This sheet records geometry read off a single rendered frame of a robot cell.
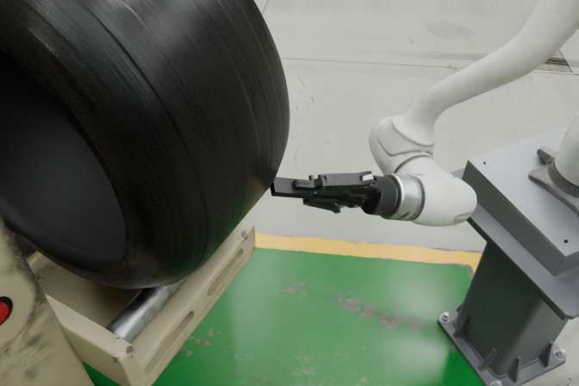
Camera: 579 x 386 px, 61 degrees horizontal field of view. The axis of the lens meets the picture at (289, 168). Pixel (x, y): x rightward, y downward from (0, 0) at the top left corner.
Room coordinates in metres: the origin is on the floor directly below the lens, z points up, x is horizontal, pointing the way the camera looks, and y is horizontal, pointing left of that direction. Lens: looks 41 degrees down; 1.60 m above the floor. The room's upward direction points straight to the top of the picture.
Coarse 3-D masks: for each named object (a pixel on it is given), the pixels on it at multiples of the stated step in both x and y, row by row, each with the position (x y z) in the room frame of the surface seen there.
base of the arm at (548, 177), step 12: (540, 156) 1.02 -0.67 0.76; (552, 156) 0.99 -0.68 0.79; (540, 168) 0.97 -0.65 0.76; (552, 168) 0.94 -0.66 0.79; (540, 180) 0.93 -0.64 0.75; (552, 180) 0.92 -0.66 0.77; (564, 180) 0.89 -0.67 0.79; (552, 192) 0.90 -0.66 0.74; (564, 192) 0.88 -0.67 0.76; (576, 192) 0.87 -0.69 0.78; (576, 204) 0.85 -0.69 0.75
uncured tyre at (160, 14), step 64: (0, 0) 0.47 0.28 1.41; (64, 0) 0.47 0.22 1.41; (128, 0) 0.50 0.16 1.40; (192, 0) 0.55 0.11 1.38; (0, 64) 0.80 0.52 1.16; (64, 64) 0.43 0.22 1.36; (128, 64) 0.44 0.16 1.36; (192, 64) 0.48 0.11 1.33; (256, 64) 0.56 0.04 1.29; (0, 128) 0.73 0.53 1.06; (64, 128) 0.80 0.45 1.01; (128, 128) 0.41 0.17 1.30; (192, 128) 0.44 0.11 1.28; (256, 128) 0.52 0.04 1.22; (0, 192) 0.63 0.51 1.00; (64, 192) 0.69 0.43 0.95; (128, 192) 0.41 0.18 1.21; (192, 192) 0.41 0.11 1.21; (256, 192) 0.52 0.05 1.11; (64, 256) 0.51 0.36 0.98; (128, 256) 0.42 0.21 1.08; (192, 256) 0.42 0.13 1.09
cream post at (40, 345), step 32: (0, 224) 0.40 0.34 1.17; (0, 256) 0.38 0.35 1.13; (0, 288) 0.37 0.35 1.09; (32, 288) 0.39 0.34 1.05; (32, 320) 0.38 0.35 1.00; (0, 352) 0.33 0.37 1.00; (32, 352) 0.36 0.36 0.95; (64, 352) 0.39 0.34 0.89; (0, 384) 0.31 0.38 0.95; (32, 384) 0.34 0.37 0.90; (64, 384) 0.37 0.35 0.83
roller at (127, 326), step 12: (144, 288) 0.49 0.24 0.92; (156, 288) 0.49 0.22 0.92; (168, 288) 0.49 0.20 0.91; (132, 300) 0.47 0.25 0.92; (144, 300) 0.46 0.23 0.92; (156, 300) 0.47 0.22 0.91; (120, 312) 0.45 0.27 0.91; (132, 312) 0.44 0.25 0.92; (144, 312) 0.45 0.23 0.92; (156, 312) 0.46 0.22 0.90; (120, 324) 0.42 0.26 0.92; (132, 324) 0.42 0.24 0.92; (144, 324) 0.43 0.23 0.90; (120, 336) 0.40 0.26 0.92; (132, 336) 0.41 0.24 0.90
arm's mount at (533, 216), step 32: (480, 160) 1.02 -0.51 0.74; (512, 160) 1.02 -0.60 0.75; (480, 192) 0.96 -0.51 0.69; (512, 192) 0.91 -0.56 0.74; (544, 192) 0.91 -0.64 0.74; (512, 224) 0.85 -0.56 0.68; (544, 224) 0.80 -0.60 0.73; (576, 224) 0.80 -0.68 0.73; (544, 256) 0.75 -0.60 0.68; (576, 256) 0.73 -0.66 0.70
